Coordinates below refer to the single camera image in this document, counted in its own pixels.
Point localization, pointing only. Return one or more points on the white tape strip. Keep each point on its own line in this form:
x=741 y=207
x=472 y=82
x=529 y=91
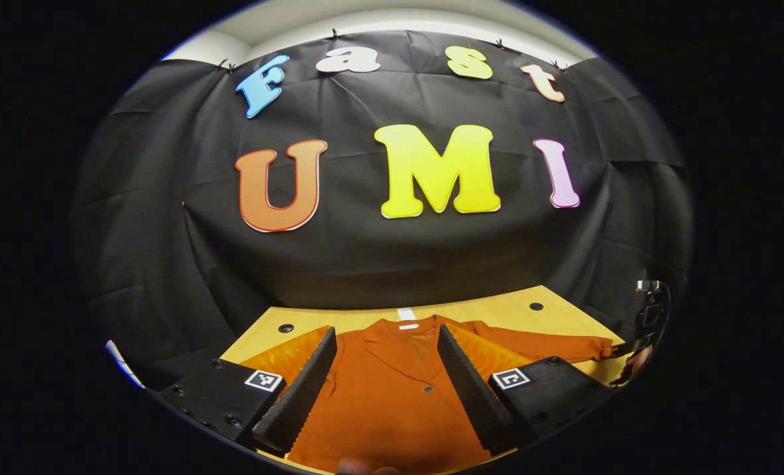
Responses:
x=407 y=314

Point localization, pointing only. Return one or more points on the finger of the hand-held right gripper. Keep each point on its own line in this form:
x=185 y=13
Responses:
x=635 y=366

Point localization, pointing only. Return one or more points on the black backdrop cloth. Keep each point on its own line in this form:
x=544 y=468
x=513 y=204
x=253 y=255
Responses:
x=365 y=264

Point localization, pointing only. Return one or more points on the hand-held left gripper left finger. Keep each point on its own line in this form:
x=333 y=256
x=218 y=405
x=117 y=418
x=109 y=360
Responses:
x=302 y=389

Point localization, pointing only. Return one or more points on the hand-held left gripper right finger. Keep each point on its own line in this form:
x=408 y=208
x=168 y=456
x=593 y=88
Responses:
x=471 y=389

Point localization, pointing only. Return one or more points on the orange button shirt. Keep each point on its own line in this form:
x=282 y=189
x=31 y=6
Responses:
x=392 y=409

